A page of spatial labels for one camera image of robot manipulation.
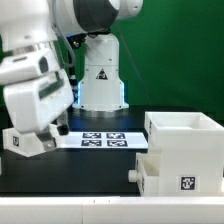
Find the white drawer box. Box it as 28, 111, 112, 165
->
3, 128, 46, 157
128, 153, 160, 197

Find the black camera on stand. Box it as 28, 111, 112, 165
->
65, 28, 112, 88

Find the white front rail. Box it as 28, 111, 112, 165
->
0, 197, 224, 224

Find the large white drawer cabinet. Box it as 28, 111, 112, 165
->
145, 112, 224, 196

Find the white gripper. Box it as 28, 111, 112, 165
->
3, 69, 73, 152

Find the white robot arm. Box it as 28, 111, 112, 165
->
0, 0, 143, 157

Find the white marker base plate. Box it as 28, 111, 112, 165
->
60, 132, 148, 149

